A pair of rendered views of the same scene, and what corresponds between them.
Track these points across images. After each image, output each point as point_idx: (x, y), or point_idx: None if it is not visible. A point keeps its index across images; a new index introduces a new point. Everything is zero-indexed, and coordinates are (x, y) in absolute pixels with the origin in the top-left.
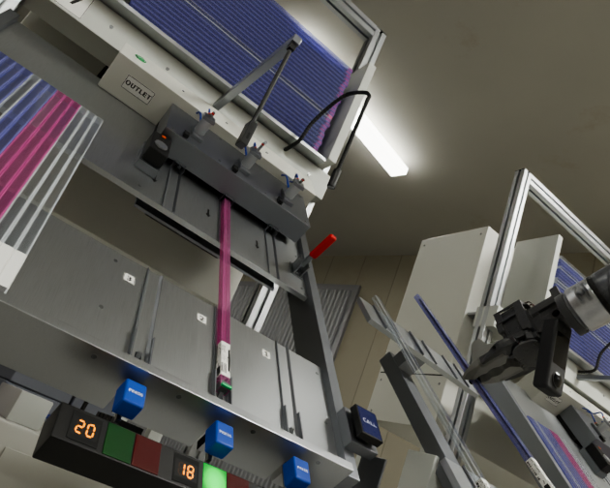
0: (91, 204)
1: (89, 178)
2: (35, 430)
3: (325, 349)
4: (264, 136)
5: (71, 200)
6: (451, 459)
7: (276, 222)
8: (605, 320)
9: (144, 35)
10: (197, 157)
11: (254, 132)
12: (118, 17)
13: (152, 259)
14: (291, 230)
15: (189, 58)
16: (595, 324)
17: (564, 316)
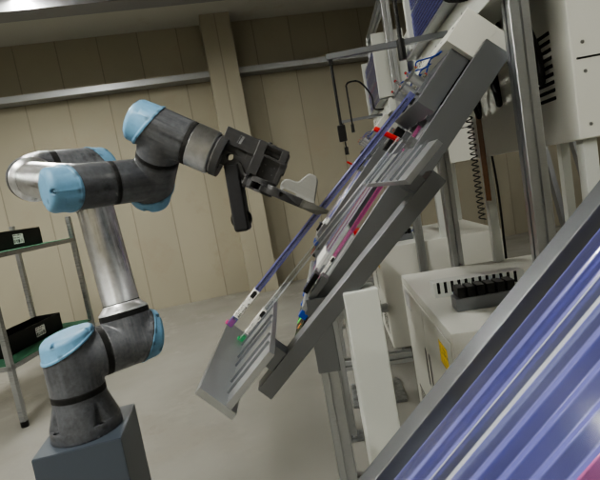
0: (507, 133)
1: (500, 118)
2: (434, 297)
3: (361, 226)
4: (460, 10)
5: (502, 140)
6: (334, 289)
7: (423, 113)
8: (190, 167)
9: (429, 43)
10: (403, 121)
11: (338, 131)
12: (425, 50)
13: None
14: (425, 110)
15: (426, 33)
16: (198, 170)
17: (221, 169)
